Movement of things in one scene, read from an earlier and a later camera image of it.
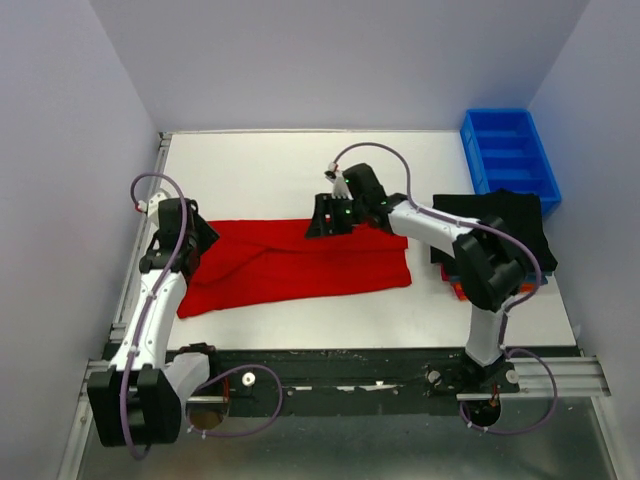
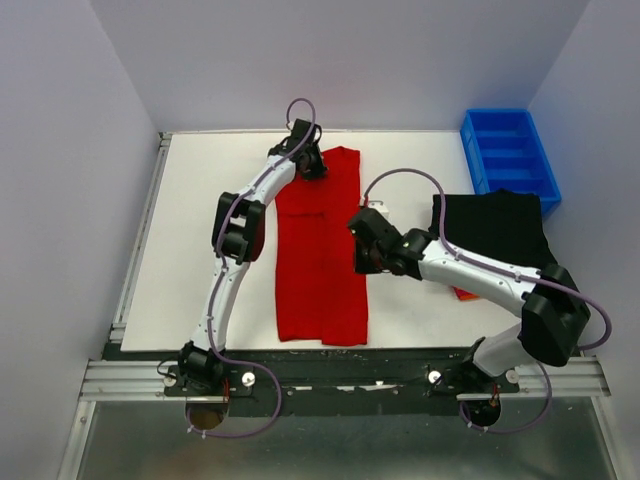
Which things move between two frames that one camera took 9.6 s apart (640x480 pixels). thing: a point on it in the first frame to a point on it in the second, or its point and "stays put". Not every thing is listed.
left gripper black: x=206 y=232 to x=318 y=170
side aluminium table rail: x=152 y=188 stays put
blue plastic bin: x=504 y=151 stays put
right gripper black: x=325 y=205 to x=360 y=265
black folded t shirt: x=518 y=214 stays put
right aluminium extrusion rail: x=576 y=376 stays put
